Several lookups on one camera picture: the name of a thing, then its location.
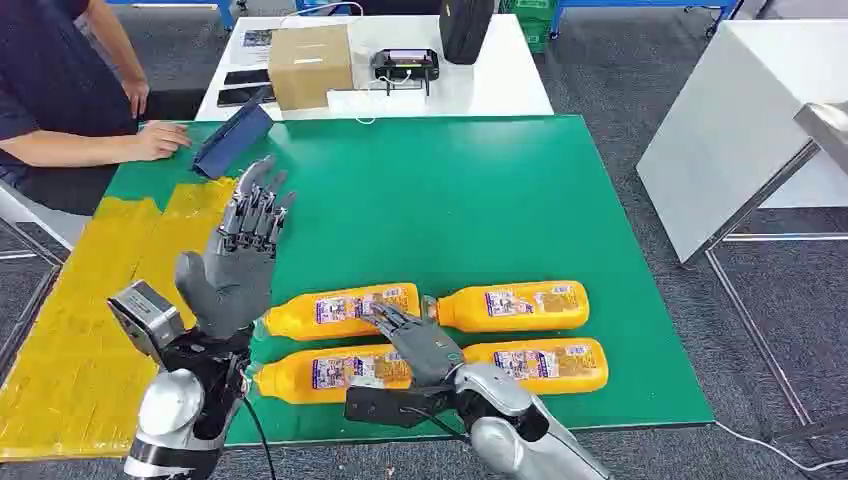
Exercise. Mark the black controller with screen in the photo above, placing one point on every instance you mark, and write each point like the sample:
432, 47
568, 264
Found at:
405, 65

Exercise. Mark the grey metal table frame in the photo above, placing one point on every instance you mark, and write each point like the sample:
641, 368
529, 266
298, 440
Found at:
748, 318

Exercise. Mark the grey metal chair frame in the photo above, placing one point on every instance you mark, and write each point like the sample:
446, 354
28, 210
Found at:
33, 218

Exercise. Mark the green table mat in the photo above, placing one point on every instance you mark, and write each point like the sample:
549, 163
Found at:
424, 205

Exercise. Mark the orange drink bottle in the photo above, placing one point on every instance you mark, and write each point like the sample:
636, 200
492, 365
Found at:
298, 374
523, 306
298, 318
550, 364

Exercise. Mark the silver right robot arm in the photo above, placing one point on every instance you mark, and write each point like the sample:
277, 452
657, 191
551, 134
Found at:
517, 424

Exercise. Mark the green plastic crate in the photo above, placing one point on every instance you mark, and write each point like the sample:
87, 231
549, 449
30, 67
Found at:
533, 23

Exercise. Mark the black phone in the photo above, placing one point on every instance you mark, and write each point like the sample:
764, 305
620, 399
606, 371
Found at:
238, 96
246, 77

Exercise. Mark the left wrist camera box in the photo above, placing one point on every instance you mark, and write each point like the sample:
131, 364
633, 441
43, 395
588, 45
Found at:
146, 318

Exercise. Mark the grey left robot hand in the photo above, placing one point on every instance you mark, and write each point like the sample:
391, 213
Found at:
232, 278

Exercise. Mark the large white side table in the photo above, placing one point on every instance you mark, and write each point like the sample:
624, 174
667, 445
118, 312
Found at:
729, 132

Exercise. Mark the printed paper leaflet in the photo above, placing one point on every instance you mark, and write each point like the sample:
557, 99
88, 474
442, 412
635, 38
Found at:
255, 45

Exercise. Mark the brown cardboard box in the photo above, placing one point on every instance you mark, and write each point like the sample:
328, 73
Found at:
310, 66

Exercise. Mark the person's right hand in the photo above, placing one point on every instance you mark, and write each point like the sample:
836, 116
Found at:
162, 140

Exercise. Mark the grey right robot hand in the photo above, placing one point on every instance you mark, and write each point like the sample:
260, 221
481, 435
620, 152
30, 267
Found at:
427, 348

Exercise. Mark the person's left hand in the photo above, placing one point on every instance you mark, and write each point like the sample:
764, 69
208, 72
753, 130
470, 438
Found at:
138, 96

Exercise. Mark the black bag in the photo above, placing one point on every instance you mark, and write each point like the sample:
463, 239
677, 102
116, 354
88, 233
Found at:
466, 30

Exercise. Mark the blue metal frame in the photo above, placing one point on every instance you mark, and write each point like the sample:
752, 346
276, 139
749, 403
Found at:
642, 5

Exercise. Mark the steel bench top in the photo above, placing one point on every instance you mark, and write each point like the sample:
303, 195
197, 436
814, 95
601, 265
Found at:
828, 129

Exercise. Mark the person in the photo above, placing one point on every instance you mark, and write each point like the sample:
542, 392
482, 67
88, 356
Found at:
53, 86

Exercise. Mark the yellow sheet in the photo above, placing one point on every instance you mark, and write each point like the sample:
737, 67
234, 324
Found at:
73, 344

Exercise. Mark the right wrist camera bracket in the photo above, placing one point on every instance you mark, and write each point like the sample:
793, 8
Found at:
384, 405

